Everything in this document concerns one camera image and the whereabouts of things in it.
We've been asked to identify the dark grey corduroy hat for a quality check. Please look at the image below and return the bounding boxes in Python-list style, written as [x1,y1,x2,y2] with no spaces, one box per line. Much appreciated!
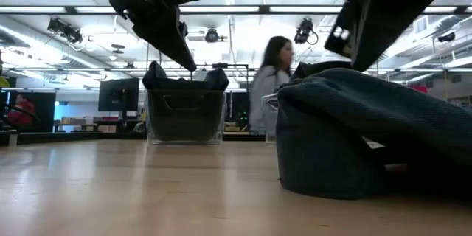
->
[142,60,230,142]

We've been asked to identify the black ceiling spotlight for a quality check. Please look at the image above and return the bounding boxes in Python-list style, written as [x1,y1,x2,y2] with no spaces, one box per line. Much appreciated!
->
[437,31,457,44]
[204,28,221,44]
[46,17,84,46]
[294,17,319,46]

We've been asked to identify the black computer monitor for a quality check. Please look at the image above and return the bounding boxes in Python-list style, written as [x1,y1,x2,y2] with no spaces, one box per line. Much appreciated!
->
[97,77,141,113]

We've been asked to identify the dark blue garment pile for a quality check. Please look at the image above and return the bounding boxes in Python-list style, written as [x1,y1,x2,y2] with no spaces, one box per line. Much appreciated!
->
[275,66,472,201]

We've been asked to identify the clear plastic bin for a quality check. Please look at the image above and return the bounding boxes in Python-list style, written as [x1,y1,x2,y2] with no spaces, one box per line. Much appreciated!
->
[144,88,227,146]

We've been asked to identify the dark partition panel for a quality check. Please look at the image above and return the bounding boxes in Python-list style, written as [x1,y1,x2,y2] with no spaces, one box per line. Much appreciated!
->
[7,91,57,133]

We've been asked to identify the person in red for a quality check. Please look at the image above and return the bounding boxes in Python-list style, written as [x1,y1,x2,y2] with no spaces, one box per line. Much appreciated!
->
[7,93,37,127]

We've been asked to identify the black overhead frame bar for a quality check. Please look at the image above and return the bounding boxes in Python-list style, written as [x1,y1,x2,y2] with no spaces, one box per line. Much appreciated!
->
[0,4,472,16]

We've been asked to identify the black aluminium table frame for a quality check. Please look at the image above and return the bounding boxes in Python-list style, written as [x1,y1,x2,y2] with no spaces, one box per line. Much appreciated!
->
[0,131,267,146]

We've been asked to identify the silver aluminium post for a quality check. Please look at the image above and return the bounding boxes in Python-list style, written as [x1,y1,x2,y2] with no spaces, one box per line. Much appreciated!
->
[7,129,19,148]

